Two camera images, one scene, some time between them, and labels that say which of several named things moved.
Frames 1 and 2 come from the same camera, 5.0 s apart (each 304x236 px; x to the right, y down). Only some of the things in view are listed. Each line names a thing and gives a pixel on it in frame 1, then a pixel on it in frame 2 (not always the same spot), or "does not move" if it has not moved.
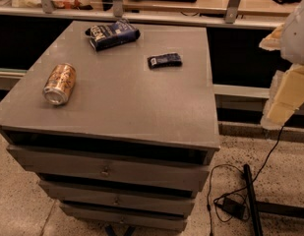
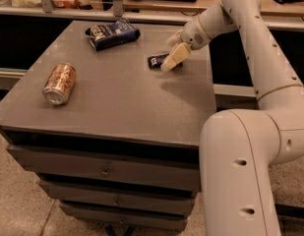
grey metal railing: [230, 17] does not move
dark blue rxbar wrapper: [168, 60] does not move
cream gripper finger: [288, 90] to [179, 53]
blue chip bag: [106, 35] does not move
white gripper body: [297, 36] to [193, 33]
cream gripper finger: [273, 41] to [175, 39]
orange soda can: [59, 84] does not move
